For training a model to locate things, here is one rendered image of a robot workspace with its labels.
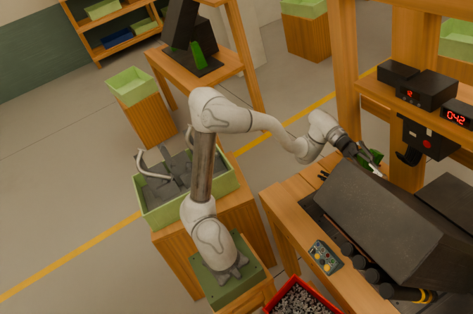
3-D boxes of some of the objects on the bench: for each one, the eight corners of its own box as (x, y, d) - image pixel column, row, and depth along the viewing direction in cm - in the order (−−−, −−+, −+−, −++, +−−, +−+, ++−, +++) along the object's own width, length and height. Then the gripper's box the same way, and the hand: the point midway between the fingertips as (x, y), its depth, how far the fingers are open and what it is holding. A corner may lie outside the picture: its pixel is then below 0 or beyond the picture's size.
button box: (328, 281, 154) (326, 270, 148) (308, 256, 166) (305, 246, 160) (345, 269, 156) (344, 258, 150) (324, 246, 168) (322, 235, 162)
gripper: (326, 153, 158) (362, 191, 144) (348, 127, 151) (388, 165, 138) (335, 154, 163) (370, 191, 149) (356, 129, 157) (395, 165, 143)
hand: (373, 172), depth 146 cm, fingers closed on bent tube, 3 cm apart
